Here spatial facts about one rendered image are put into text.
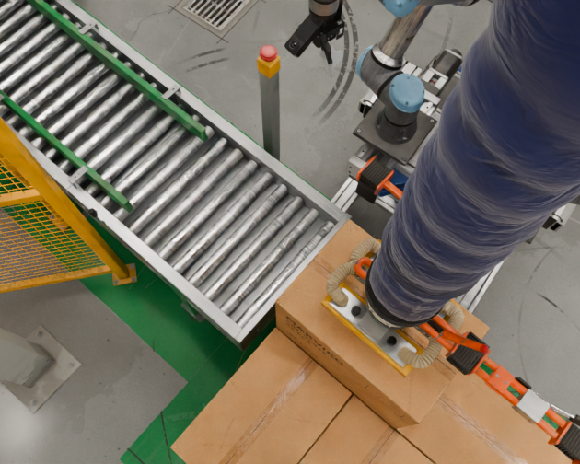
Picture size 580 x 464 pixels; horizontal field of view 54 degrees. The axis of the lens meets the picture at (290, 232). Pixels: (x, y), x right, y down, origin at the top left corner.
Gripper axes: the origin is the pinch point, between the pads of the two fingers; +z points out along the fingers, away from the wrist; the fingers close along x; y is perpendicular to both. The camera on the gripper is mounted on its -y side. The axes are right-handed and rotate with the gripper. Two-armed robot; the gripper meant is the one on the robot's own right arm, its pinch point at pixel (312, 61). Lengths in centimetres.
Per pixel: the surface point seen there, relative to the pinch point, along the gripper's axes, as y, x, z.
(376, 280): -26, -58, 9
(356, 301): -25, -55, 41
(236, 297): -49, -18, 94
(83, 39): -32, 124, 85
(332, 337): -35, -58, 54
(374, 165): 4.9, -26.9, 27.9
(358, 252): -16, -45, 34
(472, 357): -13, -89, 29
